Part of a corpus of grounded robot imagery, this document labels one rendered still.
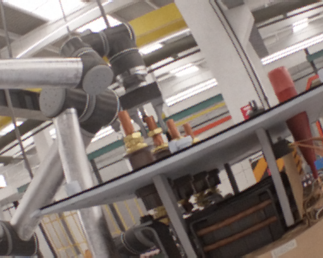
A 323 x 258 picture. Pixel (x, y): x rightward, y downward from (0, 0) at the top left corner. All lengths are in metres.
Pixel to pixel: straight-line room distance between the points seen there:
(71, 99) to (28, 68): 0.43
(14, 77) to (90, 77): 0.29
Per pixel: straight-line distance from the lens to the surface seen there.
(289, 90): 1.55
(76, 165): 2.01
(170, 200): 1.37
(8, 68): 1.66
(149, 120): 1.94
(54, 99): 2.07
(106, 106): 2.24
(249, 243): 1.39
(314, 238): 1.28
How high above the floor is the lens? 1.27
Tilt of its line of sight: 7 degrees up
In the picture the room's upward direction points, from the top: 23 degrees counter-clockwise
